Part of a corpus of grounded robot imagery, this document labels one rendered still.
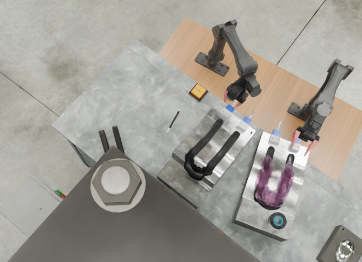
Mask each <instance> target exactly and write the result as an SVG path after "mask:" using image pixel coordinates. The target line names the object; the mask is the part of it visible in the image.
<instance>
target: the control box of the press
mask: <svg viewBox="0 0 362 262"><path fill-rule="evenodd" d="M65 197H66V195H64V194H62V192H61V191H60V190H57V191H54V190H52V189H51V188H50V187H49V186H47V185H46V184H45V183H43V182H42V181H41V180H39V179H38V178H37V177H36V176H35V175H33V176H32V177H28V179H27V180H26V181H25V182H24V183H23V184H22V185H21V186H20V187H19V188H18V189H17V190H16V191H15V192H14V193H13V194H12V195H11V196H10V197H9V198H8V199H7V200H6V202H5V203H4V204H3V205H2V206H1V207H0V213H1V214H2V215H3V216H4V217H5V218H7V219H8V220H9V221H10V222H11V223H12V224H13V225H14V226H15V227H17V228H18V229H19V230H20V231H21V232H22V233H23V234H24V235H25V236H26V237H28V238H29V237H30V236H31V235H32V234H33V233H34V232H35V230H36V229H37V228H38V227H39V226H40V225H41V224H42V222H43V221H44V220H45V219H46V218H47V217H48V216H49V215H50V213H51V212H52V211H53V210H54V209H55V208H56V207H57V206H58V205H59V204H60V202H61V201H62V200H63V199H64V198H65Z"/></svg>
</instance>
